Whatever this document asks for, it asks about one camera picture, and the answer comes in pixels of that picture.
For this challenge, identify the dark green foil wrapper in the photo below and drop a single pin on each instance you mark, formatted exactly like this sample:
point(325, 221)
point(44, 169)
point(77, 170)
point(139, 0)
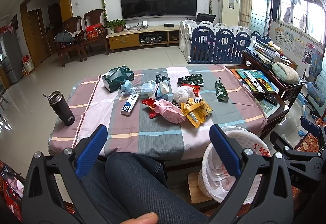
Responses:
point(194, 79)

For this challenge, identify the grey green cushion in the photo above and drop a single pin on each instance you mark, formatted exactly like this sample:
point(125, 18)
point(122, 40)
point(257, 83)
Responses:
point(285, 73)

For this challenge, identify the white blue toothpaste box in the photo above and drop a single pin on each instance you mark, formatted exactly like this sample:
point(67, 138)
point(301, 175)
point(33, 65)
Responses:
point(132, 99)

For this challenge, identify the clear plastic bag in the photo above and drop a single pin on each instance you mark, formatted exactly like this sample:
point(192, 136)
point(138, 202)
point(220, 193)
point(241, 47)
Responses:
point(147, 89)

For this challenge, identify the dark wooden side table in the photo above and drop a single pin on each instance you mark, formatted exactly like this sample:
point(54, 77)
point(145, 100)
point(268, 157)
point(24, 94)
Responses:
point(286, 94)

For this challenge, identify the pink plastic bag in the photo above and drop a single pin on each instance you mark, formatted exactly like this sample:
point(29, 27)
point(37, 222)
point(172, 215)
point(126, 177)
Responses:
point(169, 111)

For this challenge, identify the white crumpled plastic bag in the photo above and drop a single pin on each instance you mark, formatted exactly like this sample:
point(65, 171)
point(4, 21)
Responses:
point(183, 94)

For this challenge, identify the white remote control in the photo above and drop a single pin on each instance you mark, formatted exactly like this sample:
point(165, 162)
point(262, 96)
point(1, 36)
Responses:
point(254, 81)

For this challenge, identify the green tissue box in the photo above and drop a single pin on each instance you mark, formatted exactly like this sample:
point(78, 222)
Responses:
point(114, 78)

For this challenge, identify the wooden chair with bag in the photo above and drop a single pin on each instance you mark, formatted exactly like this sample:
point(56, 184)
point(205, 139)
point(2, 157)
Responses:
point(69, 38)

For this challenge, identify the white paper cup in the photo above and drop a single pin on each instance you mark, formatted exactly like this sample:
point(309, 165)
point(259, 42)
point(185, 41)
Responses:
point(161, 90)

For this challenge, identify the black travel mug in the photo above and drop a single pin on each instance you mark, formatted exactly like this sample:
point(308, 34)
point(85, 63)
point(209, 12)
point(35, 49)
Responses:
point(59, 105)

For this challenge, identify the green wafer snack bag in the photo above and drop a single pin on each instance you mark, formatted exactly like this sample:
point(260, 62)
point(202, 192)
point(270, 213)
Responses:
point(221, 92)

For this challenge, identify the black remote control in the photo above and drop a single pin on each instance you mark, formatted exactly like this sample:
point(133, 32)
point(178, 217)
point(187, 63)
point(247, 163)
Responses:
point(271, 99)

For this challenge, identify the blue child chair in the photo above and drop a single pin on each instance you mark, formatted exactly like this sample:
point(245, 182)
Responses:
point(314, 61)

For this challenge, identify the yellow snack bag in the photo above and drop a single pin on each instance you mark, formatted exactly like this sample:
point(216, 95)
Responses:
point(196, 110)

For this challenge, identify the light blue crumpled tissue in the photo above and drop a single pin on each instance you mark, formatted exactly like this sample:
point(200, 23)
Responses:
point(126, 87)

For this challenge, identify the small dark green wrapper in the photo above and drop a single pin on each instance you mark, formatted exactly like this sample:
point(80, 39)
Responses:
point(161, 78)

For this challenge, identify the colourful picture book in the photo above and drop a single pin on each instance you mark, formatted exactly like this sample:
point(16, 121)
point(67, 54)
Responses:
point(260, 79)

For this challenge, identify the white standing air conditioner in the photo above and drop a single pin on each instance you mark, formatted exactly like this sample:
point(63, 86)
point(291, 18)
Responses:
point(230, 12)

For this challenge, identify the potted green plant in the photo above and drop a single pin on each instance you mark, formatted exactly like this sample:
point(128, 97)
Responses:
point(116, 25)

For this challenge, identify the person's thumb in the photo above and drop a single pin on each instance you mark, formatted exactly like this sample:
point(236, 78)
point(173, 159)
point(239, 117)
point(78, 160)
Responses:
point(149, 218)

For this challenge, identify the blue baby playpen fence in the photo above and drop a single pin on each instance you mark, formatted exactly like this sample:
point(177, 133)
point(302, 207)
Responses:
point(204, 42)

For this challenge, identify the red cigarette box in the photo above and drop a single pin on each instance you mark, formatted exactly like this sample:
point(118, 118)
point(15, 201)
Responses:
point(196, 89)

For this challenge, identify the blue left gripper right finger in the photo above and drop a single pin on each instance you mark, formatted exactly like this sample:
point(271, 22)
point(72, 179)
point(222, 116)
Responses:
point(228, 150)

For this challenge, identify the wooden tv cabinet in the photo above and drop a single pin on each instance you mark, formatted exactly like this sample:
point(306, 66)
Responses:
point(151, 36)

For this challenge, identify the red snack wrapper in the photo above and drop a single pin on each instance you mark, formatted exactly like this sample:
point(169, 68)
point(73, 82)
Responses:
point(151, 104)

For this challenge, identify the wooden chair with red box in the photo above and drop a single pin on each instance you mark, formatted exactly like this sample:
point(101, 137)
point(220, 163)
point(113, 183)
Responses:
point(94, 30)

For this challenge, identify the stack of books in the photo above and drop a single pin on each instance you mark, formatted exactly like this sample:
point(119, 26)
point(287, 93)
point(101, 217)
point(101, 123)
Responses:
point(265, 53)

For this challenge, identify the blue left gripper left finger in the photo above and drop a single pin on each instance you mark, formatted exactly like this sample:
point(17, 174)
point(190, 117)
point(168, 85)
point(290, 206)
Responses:
point(88, 149)

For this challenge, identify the plaid tablecloth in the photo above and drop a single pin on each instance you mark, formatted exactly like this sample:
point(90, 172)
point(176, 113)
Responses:
point(92, 104)

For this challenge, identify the person's leg in jeans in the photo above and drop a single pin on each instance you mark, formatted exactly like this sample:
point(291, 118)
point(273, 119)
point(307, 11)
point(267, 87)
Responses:
point(127, 185)

